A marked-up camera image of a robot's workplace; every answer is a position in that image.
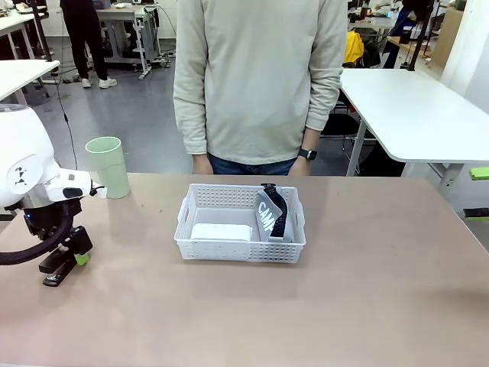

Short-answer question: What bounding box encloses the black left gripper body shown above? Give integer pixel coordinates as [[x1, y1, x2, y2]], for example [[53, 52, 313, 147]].
[[3, 197, 84, 248]]

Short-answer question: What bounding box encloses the black stapler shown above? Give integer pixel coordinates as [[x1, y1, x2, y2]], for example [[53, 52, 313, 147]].
[[37, 245, 76, 287]]

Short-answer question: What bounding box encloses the pale green plastic cup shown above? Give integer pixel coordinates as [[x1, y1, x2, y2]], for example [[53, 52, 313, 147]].
[[84, 135, 131, 200]]

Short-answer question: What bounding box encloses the white rectangular box device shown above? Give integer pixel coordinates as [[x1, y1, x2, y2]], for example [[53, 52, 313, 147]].
[[190, 222, 254, 243]]

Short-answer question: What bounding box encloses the grey CAMPUS pencil case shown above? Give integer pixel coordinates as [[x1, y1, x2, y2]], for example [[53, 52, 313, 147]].
[[254, 183, 296, 244]]

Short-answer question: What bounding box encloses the person's right forearm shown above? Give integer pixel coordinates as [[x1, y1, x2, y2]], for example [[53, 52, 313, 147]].
[[173, 68, 210, 156]]

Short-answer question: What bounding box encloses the person's left forearm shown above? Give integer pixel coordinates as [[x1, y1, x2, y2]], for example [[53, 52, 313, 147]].
[[303, 68, 344, 152]]

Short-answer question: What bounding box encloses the white perforated plastic basket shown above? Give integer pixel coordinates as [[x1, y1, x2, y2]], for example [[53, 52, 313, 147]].
[[173, 183, 307, 265]]

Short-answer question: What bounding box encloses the person's right hand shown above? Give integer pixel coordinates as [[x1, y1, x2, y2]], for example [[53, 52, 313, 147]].
[[192, 152, 213, 176]]

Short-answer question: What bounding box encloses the person's left hand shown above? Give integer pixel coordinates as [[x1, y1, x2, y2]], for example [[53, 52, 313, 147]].
[[287, 157, 312, 177]]

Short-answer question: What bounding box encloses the large white table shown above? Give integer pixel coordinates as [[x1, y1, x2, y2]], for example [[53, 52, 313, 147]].
[[338, 67, 489, 194]]

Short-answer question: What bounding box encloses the brown cardboard board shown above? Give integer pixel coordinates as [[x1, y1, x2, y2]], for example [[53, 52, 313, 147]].
[[434, 5, 464, 70]]

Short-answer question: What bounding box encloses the small white table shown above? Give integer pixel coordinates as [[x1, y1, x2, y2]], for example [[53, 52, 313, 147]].
[[0, 58, 62, 101]]

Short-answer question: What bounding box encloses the black tripod stand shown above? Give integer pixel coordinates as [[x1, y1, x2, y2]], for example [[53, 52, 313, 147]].
[[403, 0, 435, 73]]

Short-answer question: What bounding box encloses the bystander in white jacket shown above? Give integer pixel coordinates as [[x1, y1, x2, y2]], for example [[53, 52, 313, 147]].
[[387, 0, 422, 44]]

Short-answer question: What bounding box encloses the yellow bag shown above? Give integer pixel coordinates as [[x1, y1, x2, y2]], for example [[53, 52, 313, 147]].
[[344, 31, 365, 64]]

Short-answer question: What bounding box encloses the bystander in black trousers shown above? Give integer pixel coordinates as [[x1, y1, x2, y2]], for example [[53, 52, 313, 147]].
[[60, 0, 118, 90]]

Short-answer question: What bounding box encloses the black pole stand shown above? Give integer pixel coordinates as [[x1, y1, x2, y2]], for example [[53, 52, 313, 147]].
[[31, 0, 54, 63]]

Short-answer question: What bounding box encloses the white desk with grey legs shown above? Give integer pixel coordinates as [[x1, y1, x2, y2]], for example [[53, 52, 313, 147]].
[[0, 12, 38, 59]]

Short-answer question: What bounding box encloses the grey metal workbench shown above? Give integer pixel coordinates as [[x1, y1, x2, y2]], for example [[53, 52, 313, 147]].
[[94, 2, 162, 82]]

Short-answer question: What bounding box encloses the person's beige sweater torso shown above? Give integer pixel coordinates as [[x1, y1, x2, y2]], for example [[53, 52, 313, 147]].
[[172, 0, 349, 167]]

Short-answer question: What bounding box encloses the black corrugated cable hose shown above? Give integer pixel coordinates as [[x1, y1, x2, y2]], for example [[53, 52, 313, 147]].
[[0, 208, 76, 266]]

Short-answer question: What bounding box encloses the thin black hanging cable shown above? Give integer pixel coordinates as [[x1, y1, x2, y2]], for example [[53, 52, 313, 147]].
[[56, 63, 80, 171]]

